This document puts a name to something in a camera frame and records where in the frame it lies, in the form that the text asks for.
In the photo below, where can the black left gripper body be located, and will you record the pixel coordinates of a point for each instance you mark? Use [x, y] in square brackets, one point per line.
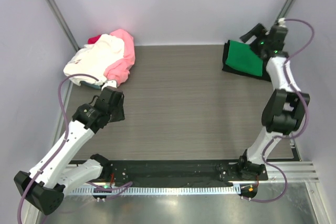
[108, 111]

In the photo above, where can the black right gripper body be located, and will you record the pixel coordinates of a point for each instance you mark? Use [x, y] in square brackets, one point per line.
[260, 42]

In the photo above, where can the green t-shirt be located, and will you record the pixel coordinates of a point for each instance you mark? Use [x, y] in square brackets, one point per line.
[241, 58]

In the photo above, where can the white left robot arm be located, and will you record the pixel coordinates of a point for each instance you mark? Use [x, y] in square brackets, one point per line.
[47, 183]

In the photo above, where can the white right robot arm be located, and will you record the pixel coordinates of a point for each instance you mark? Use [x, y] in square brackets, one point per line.
[287, 107]

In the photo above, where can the pink t-shirt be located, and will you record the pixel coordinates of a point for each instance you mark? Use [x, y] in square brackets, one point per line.
[120, 70]

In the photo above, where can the light blue t-shirt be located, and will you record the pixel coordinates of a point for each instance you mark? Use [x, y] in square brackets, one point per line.
[94, 86]

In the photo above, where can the folded black t-shirt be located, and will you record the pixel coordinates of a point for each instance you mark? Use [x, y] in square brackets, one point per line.
[225, 68]

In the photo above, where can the white t-shirt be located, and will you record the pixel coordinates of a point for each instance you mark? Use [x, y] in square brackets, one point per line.
[90, 63]

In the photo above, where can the red t-shirt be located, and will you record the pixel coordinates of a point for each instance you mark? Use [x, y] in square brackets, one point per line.
[93, 40]

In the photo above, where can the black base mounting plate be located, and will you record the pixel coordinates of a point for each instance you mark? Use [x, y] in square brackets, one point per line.
[223, 169]

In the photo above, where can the slotted cable duct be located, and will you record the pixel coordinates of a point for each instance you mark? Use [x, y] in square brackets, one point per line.
[88, 190]

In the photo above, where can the aluminium frame post left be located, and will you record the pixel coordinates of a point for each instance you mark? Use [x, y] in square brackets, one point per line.
[63, 24]

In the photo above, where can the aluminium rail right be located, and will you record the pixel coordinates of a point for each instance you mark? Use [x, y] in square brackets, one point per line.
[295, 172]

